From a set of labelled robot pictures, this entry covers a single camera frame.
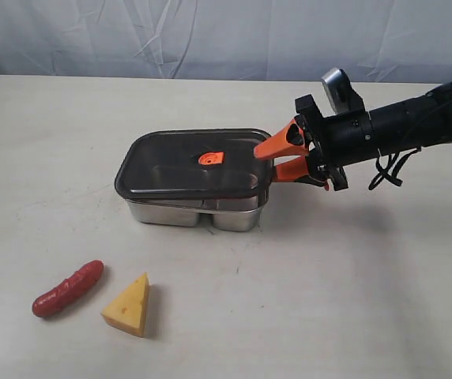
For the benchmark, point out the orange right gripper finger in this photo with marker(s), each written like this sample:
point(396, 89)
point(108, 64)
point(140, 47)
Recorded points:
point(294, 170)
point(290, 141)

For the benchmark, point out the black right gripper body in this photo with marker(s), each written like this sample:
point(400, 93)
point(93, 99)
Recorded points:
point(334, 142)

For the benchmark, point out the dark transparent lunchbox lid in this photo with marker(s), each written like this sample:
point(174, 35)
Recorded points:
point(194, 164)

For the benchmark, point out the yellow cheese wedge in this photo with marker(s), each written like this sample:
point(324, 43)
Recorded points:
point(127, 312)

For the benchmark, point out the red sausage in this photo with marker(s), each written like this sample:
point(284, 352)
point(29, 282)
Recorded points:
point(69, 290)

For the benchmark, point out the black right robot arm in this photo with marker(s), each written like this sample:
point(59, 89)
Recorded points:
point(405, 128)

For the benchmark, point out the stainless steel lunchbox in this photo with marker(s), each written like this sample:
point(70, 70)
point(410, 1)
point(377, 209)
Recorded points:
point(237, 215)

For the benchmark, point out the white backdrop cloth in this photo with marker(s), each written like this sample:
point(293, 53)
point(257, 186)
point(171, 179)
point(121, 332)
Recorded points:
point(396, 41)

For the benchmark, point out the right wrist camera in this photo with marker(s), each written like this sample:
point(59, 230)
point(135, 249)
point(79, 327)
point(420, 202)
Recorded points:
point(340, 93)

